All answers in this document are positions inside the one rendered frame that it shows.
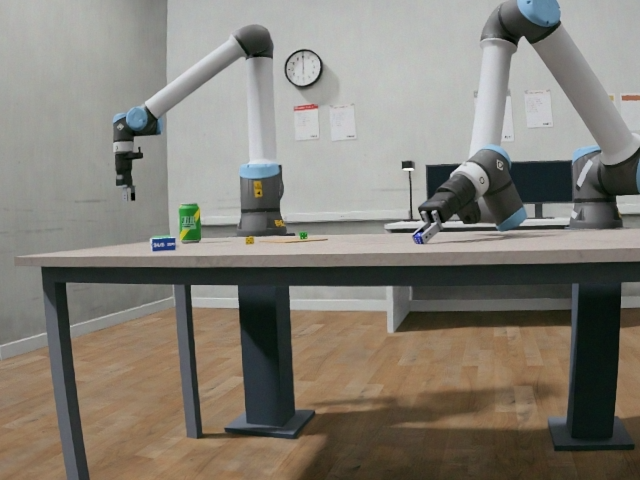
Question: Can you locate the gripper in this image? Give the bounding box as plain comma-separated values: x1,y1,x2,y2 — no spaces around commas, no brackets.
114,152,137,203
417,175,476,246

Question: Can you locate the white desk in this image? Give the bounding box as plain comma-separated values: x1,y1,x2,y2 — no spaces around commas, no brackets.
383,217,574,334

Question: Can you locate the black desk lamp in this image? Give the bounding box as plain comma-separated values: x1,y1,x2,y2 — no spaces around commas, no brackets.
401,160,421,222

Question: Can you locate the black computer monitor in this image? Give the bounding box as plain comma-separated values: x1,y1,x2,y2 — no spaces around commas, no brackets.
425,162,467,207
508,160,574,220

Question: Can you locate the green drink can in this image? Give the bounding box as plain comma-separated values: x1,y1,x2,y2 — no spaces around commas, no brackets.
178,202,203,245

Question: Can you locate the beige table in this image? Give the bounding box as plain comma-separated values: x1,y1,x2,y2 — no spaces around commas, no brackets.
13,228,640,480

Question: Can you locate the white notice with red header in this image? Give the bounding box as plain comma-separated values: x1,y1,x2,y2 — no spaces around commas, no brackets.
293,103,320,142

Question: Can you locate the white notice with orange header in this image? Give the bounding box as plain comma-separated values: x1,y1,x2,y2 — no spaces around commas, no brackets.
619,93,640,134

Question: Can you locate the round wall clock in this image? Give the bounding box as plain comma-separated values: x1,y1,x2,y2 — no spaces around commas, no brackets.
283,48,324,89

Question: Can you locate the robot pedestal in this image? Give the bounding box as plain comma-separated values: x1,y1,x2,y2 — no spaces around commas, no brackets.
223,229,317,441
547,223,636,453

